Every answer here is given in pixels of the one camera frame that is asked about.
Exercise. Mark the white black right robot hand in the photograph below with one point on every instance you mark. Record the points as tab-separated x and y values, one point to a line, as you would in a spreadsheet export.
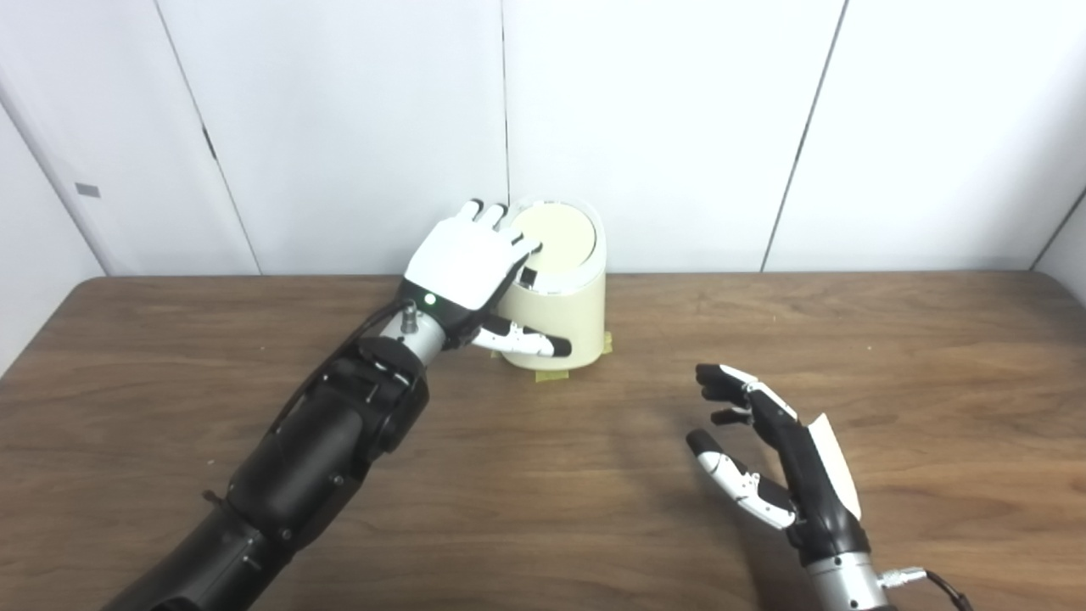
814	492

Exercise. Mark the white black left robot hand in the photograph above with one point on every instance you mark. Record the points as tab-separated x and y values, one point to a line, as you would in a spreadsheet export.
462	263

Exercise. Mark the cream round bin lid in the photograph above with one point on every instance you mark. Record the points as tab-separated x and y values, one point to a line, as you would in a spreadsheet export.
560	238

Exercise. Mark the cream-colored bin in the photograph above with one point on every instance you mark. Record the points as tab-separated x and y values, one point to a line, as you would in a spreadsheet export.
577	314

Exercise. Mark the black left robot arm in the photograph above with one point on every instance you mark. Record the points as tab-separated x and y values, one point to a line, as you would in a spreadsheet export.
314	458

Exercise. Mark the black wall panel hinge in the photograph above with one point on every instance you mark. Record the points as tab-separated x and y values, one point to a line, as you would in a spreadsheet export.
209	144

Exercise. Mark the small grey wall label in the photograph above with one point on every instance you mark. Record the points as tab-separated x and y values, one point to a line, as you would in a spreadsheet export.
87	190

